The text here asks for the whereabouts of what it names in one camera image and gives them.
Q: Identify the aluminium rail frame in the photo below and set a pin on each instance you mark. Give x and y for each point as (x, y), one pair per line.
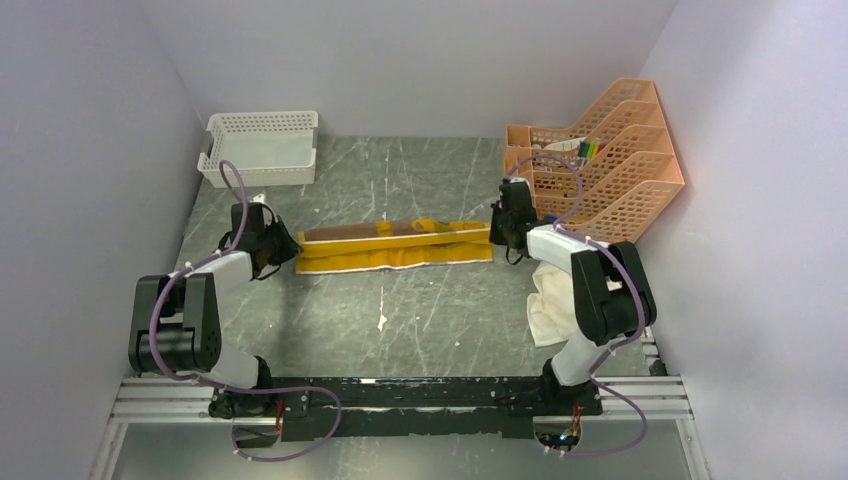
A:
(429, 365)

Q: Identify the orange plastic file organizer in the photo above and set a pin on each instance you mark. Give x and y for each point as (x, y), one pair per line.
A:
(624, 188)

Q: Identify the white plastic basket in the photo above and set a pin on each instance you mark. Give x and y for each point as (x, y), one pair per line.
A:
(268, 148)

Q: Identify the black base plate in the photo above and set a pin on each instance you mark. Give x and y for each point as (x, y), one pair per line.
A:
(384, 407)

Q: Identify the white crumpled towel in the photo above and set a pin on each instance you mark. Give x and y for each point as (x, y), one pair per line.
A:
(550, 310)

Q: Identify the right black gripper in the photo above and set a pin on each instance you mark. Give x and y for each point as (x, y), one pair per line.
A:
(494, 235)

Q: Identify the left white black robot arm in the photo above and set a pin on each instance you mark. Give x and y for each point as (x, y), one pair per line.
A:
(180, 319)

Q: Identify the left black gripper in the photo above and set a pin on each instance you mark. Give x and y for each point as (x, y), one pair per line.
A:
(290, 247)

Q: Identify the colourful pens in organizer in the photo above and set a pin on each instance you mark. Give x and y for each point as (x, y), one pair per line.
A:
(588, 149)

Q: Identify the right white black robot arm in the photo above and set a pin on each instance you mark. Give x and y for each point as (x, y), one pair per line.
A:
(611, 294)

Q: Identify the yellow brown bear towel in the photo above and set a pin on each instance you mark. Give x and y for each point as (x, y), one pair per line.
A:
(392, 245)

